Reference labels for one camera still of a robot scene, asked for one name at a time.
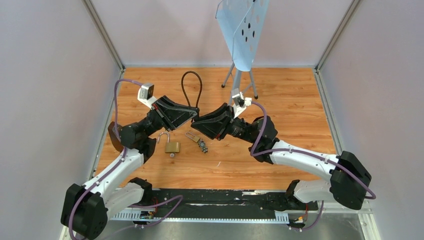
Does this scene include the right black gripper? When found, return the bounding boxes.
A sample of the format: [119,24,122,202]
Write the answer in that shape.
[191,103,257,145]

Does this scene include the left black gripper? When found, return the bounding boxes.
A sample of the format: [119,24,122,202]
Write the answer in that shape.
[139,95,198,138]

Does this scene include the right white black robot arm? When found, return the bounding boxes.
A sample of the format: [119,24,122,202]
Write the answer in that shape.
[190,102,377,210]

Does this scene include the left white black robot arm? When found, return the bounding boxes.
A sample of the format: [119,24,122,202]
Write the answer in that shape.
[60,95,200,240]

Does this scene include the large brass padlock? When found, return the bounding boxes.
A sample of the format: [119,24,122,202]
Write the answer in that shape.
[156,132,181,155]

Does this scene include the light blue music stand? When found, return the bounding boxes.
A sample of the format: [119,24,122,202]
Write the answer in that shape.
[215,0,270,100]

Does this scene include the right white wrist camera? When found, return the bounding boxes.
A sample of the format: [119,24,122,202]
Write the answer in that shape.
[231,88,252,119]

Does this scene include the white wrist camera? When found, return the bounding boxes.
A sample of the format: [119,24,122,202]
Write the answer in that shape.
[231,88,252,119]
[137,83,158,110]

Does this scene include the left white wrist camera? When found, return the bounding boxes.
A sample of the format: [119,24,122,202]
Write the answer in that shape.
[137,83,158,110]

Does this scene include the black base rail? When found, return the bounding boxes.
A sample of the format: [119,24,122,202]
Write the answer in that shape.
[144,188,319,213]

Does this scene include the white slotted cable duct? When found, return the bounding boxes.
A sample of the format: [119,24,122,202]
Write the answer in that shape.
[111,205,290,224]

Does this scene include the aluminium frame post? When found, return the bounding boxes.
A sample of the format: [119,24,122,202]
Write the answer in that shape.
[82,0,126,73]

